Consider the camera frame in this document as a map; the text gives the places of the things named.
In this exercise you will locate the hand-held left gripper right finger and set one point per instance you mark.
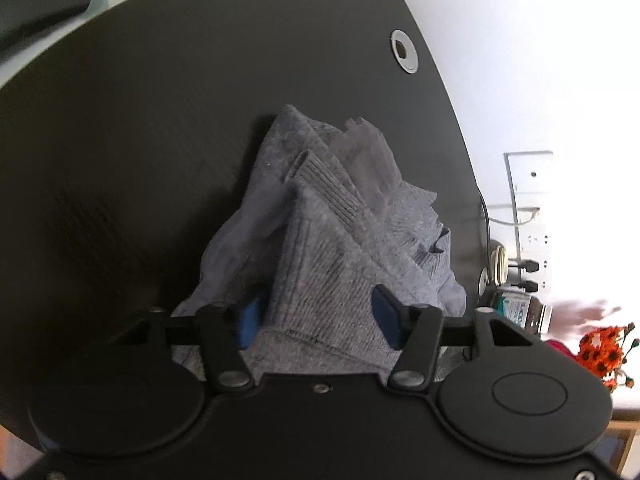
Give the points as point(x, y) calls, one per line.
point(387, 317)

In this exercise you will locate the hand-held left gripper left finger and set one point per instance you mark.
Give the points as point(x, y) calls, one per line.
point(250, 320)

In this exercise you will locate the grey knit sweater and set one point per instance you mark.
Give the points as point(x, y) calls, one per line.
point(325, 260)

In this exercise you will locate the cream tape roll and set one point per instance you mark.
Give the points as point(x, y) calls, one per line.
point(499, 265)

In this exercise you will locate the black power plug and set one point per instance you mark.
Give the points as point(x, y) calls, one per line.
point(531, 286)
point(527, 265)

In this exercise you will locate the brown supplement bottle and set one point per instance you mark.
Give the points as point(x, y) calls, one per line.
point(537, 317)

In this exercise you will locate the red vase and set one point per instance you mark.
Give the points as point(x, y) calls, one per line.
point(560, 349)

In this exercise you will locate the orange artificial flowers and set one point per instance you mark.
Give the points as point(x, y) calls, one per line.
point(600, 350)

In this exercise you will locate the silver round desk grommet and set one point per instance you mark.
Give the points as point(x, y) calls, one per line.
point(411, 62)

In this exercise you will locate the white wall socket panel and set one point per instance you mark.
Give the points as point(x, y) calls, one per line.
point(530, 180)

